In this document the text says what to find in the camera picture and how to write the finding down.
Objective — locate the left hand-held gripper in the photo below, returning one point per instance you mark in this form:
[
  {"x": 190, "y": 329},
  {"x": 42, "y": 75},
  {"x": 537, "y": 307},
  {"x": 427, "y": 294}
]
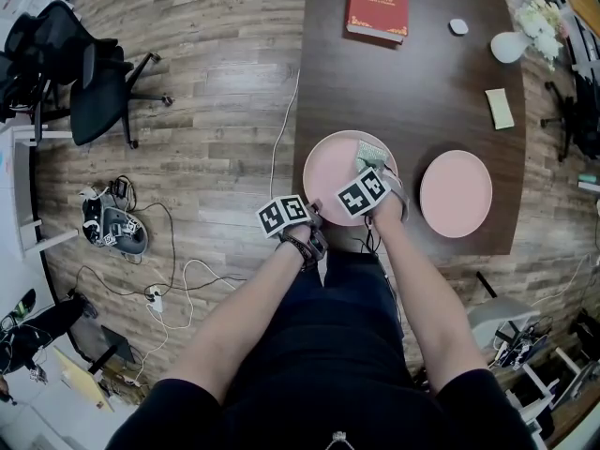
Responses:
[{"x": 281, "y": 216}]

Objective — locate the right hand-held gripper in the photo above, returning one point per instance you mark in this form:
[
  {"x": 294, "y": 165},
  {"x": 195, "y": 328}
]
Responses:
[{"x": 363, "y": 194}]

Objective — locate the green patterned sponge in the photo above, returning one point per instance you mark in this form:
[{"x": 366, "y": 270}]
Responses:
[{"x": 370, "y": 150}]

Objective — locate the pink plate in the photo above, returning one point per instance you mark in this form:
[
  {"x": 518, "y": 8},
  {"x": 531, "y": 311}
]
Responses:
[
  {"x": 457, "y": 194},
  {"x": 328, "y": 176}
]

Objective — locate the person's left forearm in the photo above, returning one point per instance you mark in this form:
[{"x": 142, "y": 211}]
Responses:
[{"x": 234, "y": 326}]

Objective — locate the person's right forearm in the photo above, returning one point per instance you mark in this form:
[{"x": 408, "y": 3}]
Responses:
[{"x": 431, "y": 312}]

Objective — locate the yellow green sponge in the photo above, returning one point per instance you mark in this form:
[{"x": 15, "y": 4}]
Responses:
[{"x": 499, "y": 109}]

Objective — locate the person's black clothing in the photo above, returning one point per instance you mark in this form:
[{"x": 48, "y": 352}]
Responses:
[{"x": 328, "y": 368}]

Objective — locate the small white oval case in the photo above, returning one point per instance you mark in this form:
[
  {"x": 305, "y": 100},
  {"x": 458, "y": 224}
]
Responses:
[{"x": 459, "y": 27}]

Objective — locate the red hardcover book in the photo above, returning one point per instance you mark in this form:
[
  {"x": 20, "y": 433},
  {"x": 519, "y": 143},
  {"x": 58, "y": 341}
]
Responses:
[{"x": 377, "y": 0}]

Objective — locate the white ceramic vase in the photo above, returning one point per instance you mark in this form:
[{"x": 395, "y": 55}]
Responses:
[{"x": 508, "y": 47}]

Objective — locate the white power strip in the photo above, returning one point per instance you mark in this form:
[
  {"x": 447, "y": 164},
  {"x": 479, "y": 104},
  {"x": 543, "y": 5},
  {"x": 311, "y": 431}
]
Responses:
[{"x": 155, "y": 300}]

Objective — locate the grey domed backpack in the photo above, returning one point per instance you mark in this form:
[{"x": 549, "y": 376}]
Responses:
[{"x": 122, "y": 232}]

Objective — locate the black office chair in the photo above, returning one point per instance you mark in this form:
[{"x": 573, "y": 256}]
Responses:
[
  {"x": 583, "y": 120},
  {"x": 98, "y": 106}
]

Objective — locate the white vase with flowers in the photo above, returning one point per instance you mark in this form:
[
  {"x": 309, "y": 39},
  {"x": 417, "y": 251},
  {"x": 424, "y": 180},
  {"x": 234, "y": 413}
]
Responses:
[{"x": 541, "y": 28}]

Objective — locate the small metal buckle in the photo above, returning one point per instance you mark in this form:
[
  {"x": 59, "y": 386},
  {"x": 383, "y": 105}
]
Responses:
[{"x": 338, "y": 438}]

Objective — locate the yellow board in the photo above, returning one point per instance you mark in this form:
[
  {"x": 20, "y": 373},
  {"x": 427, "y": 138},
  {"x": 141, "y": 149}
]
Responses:
[{"x": 84, "y": 380}]

